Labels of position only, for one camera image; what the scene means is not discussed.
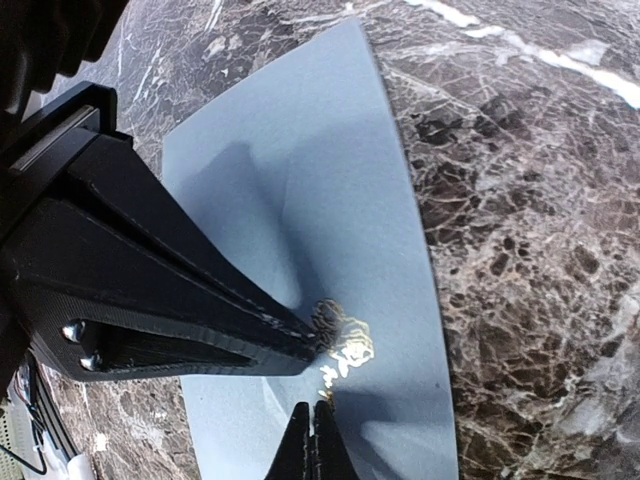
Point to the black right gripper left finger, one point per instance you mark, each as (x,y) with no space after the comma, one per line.
(291,461)

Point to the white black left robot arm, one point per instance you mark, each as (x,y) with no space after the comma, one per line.
(40,40)

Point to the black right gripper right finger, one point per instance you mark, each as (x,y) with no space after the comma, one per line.
(330,457)

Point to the blue-grey envelope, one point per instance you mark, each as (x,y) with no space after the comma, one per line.
(298,177)

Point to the black front table rail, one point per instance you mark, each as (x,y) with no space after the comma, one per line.
(41,404)

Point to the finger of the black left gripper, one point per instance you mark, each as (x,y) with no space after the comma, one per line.
(84,324)

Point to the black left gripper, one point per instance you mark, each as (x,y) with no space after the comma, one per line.
(71,189)

